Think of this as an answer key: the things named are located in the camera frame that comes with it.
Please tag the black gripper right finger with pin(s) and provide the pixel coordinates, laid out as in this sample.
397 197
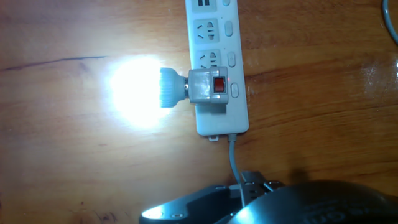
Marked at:
275 185

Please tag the white plug adapter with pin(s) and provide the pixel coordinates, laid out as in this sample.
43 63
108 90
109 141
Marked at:
205 85

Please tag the white power strip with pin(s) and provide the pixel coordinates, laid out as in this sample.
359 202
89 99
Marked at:
222 121

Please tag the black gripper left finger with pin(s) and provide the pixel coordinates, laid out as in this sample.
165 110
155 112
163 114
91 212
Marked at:
199 203

